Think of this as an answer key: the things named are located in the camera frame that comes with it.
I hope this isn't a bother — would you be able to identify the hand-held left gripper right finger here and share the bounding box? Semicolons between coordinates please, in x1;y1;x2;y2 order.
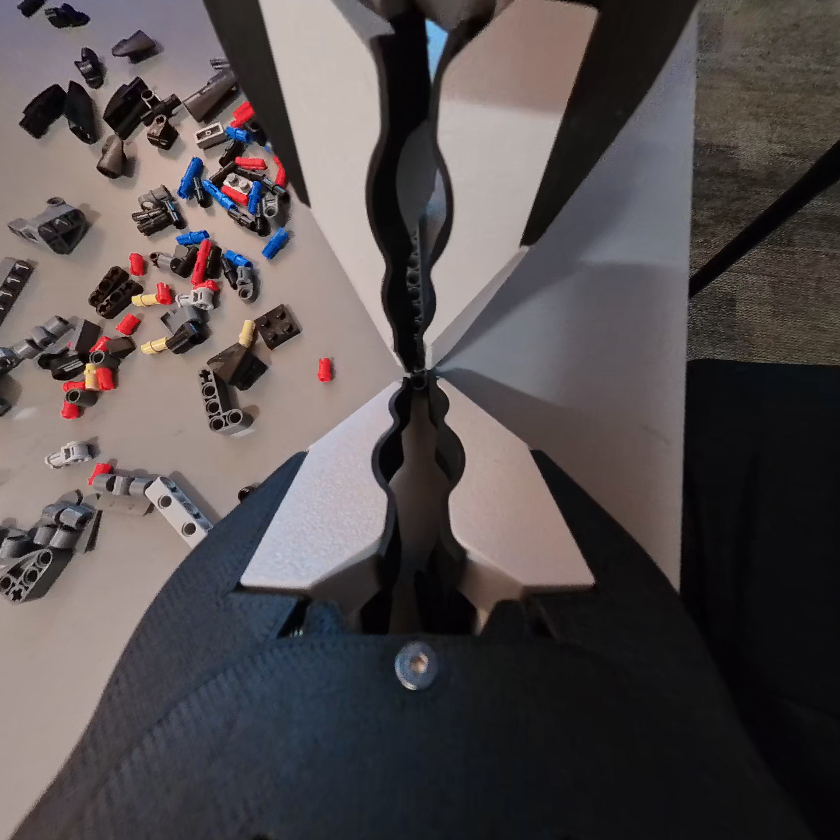
430;382;595;632

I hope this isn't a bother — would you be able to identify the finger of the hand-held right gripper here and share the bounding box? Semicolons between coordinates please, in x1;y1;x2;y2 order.
423;0;599;370
259;0;409;370

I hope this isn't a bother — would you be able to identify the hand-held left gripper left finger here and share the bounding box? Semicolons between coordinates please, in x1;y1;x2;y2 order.
239;382;409;634

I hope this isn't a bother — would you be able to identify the pile of small lego pieces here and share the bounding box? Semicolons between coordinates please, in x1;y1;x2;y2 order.
0;0;309;605

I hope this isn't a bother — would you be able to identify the long black lego beam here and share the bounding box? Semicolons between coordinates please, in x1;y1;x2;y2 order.
403;220;437;389

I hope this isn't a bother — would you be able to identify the angled lego beam with panel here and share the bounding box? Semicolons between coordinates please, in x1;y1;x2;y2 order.
198;341;270;438

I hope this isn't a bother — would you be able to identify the black stool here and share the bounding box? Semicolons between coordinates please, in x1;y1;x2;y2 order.
689;139;840;298

